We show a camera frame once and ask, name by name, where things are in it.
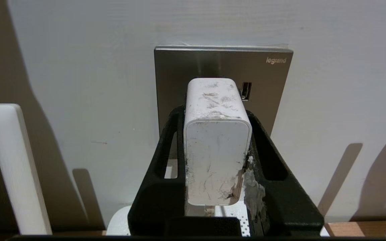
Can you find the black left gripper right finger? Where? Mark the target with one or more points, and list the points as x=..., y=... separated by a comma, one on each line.
x=286, y=207

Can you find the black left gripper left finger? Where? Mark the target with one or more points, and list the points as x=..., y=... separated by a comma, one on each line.
x=156, y=201

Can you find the white power adapter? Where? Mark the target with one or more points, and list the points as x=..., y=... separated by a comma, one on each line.
x=216, y=150

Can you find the white router with antennas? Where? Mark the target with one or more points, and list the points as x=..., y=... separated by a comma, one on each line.
x=12, y=160

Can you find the grey metal wall socket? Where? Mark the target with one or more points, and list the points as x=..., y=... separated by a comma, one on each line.
x=213, y=63

